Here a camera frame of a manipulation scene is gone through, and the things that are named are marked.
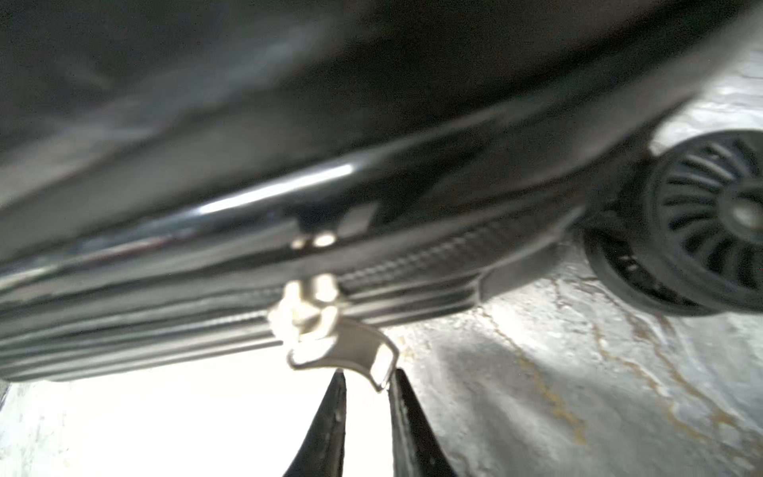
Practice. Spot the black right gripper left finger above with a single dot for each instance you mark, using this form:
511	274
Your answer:
323	447

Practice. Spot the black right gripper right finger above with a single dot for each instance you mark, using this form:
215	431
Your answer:
416	450

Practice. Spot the silver zipper pull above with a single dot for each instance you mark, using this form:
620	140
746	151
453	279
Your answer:
309	319

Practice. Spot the black hard-shell suitcase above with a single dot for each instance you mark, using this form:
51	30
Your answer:
168	166

